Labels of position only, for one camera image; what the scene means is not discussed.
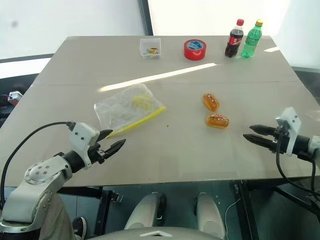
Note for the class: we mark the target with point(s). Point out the clear box with coloured clips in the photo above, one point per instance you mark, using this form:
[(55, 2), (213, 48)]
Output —
[(150, 48)]

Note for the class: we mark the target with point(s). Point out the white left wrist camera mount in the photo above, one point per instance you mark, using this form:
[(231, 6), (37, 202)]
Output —
[(81, 135)]

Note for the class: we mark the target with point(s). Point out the red tape roll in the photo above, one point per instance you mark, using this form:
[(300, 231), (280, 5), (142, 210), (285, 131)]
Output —
[(193, 51)]

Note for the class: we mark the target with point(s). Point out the grey robot torso panel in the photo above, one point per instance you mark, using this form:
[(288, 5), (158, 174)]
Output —
[(155, 235)]

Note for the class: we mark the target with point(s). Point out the dark side bench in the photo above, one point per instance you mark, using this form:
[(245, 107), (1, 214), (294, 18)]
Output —
[(15, 80)]

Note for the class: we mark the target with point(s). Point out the clear yellow-zip plastic bag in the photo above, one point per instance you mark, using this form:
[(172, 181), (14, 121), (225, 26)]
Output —
[(125, 110)]

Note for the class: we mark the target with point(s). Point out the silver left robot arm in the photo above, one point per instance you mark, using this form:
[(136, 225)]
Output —
[(40, 172)]

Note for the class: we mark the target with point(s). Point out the dark window pillar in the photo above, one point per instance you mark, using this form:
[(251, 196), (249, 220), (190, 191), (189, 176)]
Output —
[(146, 17)]

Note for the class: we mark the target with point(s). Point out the orange toy bread roll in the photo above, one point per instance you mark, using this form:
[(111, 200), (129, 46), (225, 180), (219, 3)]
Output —
[(218, 121), (211, 102)]

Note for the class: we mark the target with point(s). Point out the grey rounded robot shell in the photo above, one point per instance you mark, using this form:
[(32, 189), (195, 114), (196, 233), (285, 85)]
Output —
[(208, 215), (145, 212)]

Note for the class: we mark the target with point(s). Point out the dark sneaker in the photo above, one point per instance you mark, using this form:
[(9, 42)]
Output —
[(80, 227)]

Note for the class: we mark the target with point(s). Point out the green bottle with yellow cap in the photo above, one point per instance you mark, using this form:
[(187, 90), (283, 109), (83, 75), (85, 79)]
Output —
[(251, 41)]

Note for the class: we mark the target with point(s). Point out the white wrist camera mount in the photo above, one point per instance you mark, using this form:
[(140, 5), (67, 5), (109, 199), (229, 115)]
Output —
[(81, 135), (290, 120)]

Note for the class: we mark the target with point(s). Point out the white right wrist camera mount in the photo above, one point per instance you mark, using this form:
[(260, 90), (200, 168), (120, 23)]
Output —
[(290, 120)]

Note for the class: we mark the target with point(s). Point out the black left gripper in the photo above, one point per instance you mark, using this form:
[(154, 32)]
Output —
[(98, 153)]

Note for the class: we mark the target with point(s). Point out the red and white device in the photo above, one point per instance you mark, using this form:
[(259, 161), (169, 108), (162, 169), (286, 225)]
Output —
[(15, 97)]

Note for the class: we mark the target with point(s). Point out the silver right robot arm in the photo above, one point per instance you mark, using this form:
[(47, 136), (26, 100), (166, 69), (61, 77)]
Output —
[(313, 144)]

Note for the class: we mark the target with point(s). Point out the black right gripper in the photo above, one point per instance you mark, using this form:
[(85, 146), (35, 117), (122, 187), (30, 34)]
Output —
[(281, 142)]

